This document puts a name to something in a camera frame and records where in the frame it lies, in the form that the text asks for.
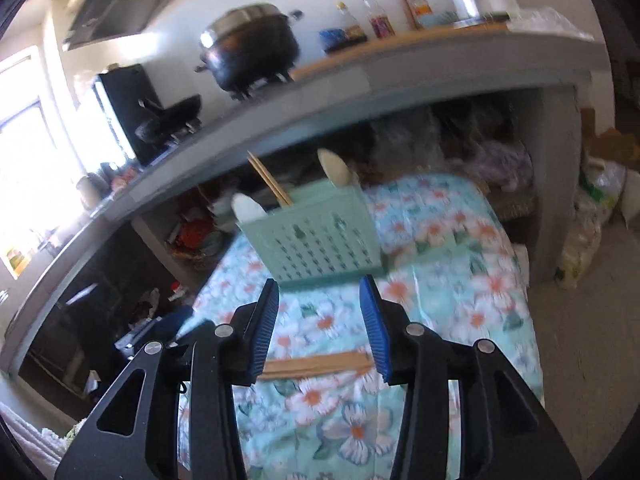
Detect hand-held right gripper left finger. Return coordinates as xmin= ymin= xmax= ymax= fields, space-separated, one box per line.
xmin=54 ymin=279 xmax=281 ymax=480

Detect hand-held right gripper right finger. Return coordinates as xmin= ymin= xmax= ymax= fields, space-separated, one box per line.
xmin=359 ymin=275 xmax=583 ymax=480

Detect bundle of wooden chopsticks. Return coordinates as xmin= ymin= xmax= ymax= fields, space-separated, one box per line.
xmin=257 ymin=351 xmax=375 ymax=381

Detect green perforated utensil holder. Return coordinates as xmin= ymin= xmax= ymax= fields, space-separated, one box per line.
xmin=238 ymin=185 xmax=387 ymax=291

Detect white plastic spoon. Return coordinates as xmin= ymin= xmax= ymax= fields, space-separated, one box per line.
xmin=230 ymin=192 xmax=267 ymax=224

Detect slim wooden chopstick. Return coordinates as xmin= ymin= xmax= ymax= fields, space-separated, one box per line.
xmin=250 ymin=151 xmax=295 ymax=206
xmin=246 ymin=154 xmax=291 ymax=207

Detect cream ceramic spoon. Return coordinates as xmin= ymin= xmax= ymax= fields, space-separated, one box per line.
xmin=317 ymin=147 xmax=355 ymax=190

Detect floral blanket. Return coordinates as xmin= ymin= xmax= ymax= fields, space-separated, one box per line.
xmin=175 ymin=172 xmax=547 ymax=480

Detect red bag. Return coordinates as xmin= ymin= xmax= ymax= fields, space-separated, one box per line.
xmin=167 ymin=210 xmax=226 ymax=261

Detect white knitted cloth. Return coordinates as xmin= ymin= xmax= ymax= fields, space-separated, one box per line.
xmin=35 ymin=417 xmax=88 ymax=461

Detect dark jar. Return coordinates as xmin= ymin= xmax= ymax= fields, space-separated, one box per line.
xmin=75 ymin=172 xmax=108 ymax=211

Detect clear plastic bags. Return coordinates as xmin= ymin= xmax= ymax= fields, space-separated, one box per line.
xmin=370 ymin=105 xmax=536 ymax=196

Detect black wok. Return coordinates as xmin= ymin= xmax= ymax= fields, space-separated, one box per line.
xmin=134 ymin=94 xmax=204 ymax=145

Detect black stove appliance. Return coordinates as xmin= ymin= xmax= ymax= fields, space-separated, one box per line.
xmin=94 ymin=64 xmax=168 ymax=167

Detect grey concrete counter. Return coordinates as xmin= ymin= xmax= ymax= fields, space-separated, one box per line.
xmin=4 ymin=24 xmax=603 ymax=377

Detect white plastic bags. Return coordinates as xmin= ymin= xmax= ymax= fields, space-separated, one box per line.
xmin=554 ymin=157 xmax=640 ymax=292

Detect black pot with steel lid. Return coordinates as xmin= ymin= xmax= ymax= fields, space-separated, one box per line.
xmin=194 ymin=3 xmax=304 ymax=102

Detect cardboard box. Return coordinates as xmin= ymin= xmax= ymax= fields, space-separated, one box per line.
xmin=579 ymin=107 xmax=640 ymax=163

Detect dark sauce bottle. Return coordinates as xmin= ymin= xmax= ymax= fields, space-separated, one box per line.
xmin=335 ymin=1 xmax=369 ymax=43

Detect red label sauce bottle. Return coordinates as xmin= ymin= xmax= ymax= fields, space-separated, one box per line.
xmin=358 ymin=0 xmax=397 ymax=40

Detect range hood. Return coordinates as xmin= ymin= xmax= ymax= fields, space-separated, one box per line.
xmin=62 ymin=0 xmax=187 ymax=52

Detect orange label bottle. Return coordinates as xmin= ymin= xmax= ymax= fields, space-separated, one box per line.
xmin=404 ymin=0 xmax=435 ymax=30

